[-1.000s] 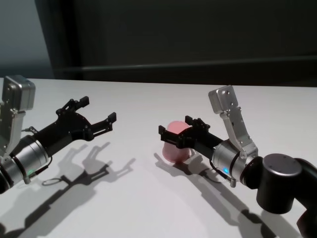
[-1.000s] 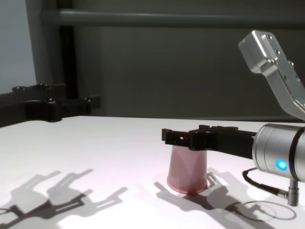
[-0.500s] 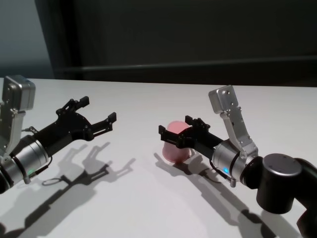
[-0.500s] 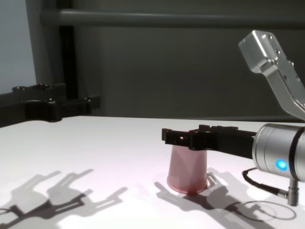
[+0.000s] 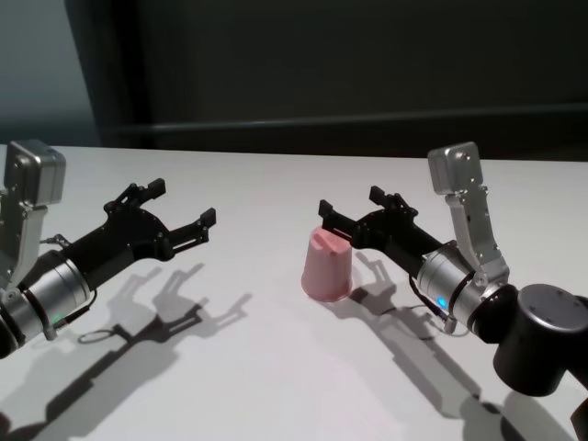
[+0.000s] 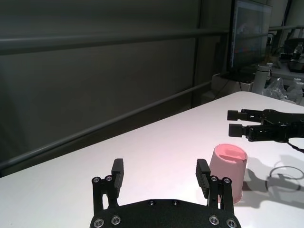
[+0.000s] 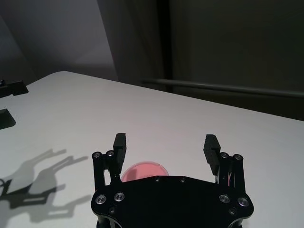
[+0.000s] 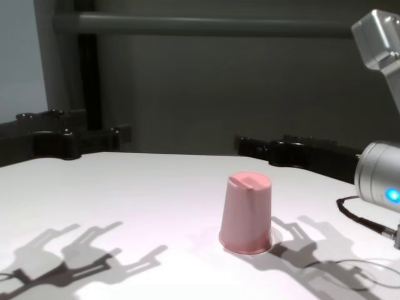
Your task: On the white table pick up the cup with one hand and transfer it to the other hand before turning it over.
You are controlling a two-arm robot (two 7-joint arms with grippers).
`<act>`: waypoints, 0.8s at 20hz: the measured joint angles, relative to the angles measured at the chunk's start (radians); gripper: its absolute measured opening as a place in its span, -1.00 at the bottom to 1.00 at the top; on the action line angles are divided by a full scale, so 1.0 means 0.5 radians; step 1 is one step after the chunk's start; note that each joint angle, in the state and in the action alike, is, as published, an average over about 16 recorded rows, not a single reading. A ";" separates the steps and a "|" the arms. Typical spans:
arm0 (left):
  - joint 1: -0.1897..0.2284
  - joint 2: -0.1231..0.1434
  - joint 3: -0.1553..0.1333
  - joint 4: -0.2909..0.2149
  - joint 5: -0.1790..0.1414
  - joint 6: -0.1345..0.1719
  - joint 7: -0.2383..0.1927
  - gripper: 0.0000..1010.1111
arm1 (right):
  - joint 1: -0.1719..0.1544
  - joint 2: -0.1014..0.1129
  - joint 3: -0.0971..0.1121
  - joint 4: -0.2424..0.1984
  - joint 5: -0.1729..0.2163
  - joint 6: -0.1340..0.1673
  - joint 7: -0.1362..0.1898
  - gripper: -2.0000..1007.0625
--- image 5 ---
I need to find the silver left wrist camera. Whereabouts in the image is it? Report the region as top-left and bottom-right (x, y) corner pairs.
(0, 140), (67, 291)

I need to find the pink plastic cup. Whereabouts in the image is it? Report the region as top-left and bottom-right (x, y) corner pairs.
(300, 227), (356, 303)

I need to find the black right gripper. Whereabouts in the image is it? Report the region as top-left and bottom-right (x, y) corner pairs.
(318, 185), (455, 277)

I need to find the grey metal handrail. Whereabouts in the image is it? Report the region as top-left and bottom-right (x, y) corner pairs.
(105, 120), (588, 135)

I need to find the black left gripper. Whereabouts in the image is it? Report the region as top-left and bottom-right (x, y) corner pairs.
(58, 176), (219, 291)

